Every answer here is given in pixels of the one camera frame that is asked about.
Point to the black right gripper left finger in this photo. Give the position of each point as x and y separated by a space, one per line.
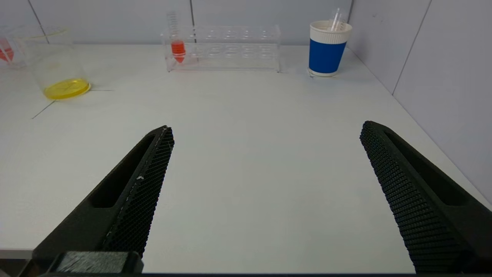
130 207

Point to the test tube with yellow pigment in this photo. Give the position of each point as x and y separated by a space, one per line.
337 21

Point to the clear acrylic test tube rack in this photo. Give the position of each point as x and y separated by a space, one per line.
230 57
15 61

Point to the test tube with red pigment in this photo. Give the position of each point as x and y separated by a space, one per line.
5 54
178 50

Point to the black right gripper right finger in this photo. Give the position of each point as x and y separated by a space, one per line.
419 207

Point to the clear glass beaker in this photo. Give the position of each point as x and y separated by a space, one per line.
65 88

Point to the blue white paper cup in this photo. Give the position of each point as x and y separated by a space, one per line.
326 54

